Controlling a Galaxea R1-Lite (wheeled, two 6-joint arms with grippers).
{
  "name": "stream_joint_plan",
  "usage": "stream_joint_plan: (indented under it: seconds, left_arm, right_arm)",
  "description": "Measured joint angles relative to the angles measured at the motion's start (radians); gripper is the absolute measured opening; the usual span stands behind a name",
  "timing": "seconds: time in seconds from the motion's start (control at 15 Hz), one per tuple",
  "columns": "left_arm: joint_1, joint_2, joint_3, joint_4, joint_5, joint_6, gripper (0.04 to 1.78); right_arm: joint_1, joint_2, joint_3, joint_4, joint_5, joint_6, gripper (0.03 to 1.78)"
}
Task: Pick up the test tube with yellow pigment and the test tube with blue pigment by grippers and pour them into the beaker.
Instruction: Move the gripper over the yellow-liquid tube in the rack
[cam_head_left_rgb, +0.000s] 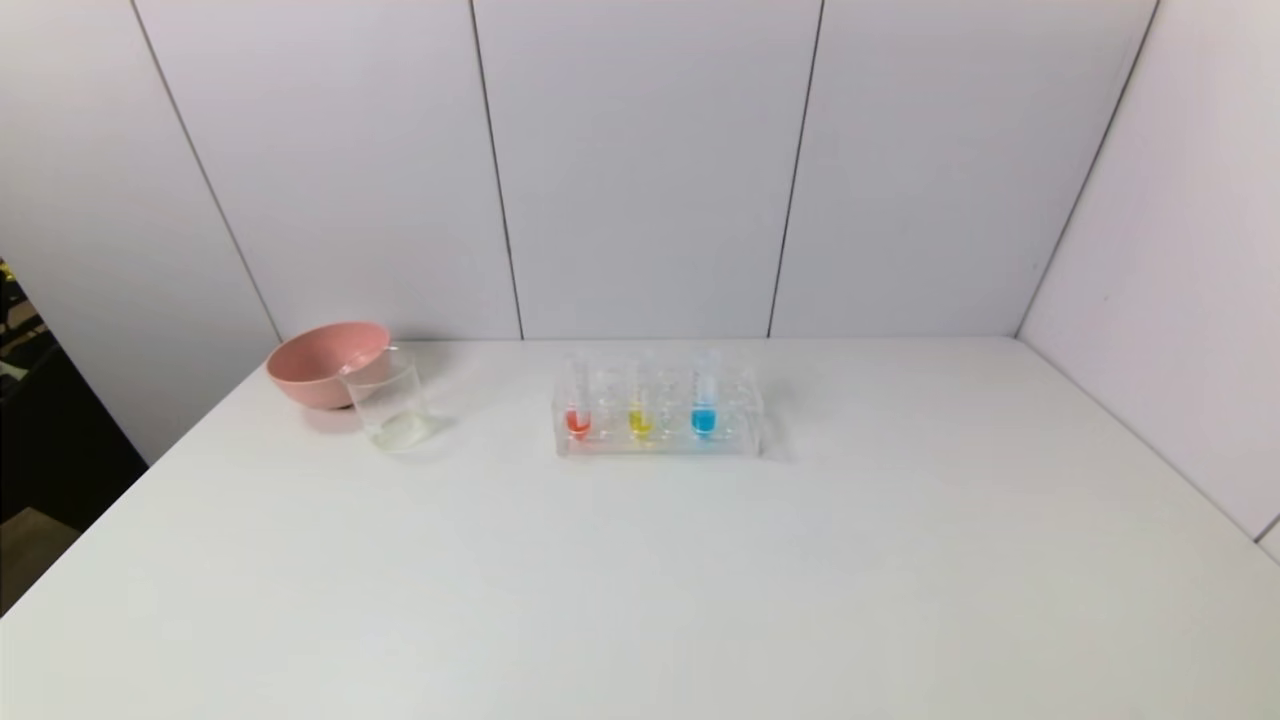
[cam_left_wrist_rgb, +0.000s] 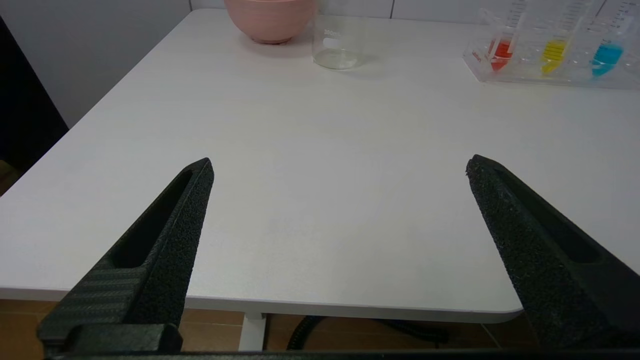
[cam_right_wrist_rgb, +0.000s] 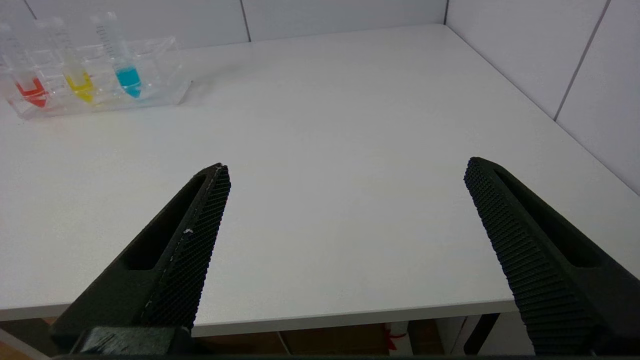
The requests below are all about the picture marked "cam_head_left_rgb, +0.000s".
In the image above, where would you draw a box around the clear acrylic test tube rack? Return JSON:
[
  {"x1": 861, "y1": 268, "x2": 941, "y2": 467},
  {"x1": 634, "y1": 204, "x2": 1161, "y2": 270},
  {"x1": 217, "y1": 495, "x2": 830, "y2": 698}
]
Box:
[{"x1": 552, "y1": 350, "x2": 767, "y2": 460}]

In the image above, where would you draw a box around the test tube with red pigment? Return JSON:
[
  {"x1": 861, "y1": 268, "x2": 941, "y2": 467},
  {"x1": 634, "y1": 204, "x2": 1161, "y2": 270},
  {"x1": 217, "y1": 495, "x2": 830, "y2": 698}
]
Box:
[{"x1": 565, "y1": 350, "x2": 594, "y2": 441}]

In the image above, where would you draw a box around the clear glass beaker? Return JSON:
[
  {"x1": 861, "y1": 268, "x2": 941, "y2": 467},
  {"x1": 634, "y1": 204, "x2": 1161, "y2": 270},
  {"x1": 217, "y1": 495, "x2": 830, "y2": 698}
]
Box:
[{"x1": 338, "y1": 346, "x2": 434, "y2": 452}]

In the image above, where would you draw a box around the pink plastic bowl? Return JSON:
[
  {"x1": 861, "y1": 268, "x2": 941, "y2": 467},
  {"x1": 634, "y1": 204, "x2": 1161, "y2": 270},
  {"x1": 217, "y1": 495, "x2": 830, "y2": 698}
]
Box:
[{"x1": 265, "y1": 321, "x2": 393, "y2": 410}]

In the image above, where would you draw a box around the test tube with yellow pigment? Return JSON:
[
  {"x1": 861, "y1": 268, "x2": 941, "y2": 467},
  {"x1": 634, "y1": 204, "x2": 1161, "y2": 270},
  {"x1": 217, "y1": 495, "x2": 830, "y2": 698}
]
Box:
[{"x1": 629, "y1": 350, "x2": 657, "y2": 441}]

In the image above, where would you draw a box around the test tube with blue pigment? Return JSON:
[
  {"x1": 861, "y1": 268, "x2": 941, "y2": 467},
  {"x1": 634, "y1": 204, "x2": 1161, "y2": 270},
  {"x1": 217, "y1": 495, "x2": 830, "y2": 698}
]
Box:
[{"x1": 692, "y1": 347, "x2": 722, "y2": 440}]

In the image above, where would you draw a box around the dark background furniture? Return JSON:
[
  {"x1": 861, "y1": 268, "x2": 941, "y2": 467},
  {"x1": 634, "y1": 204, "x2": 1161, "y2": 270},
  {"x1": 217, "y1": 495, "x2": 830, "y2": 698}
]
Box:
[{"x1": 0, "y1": 258, "x2": 150, "y2": 616}]

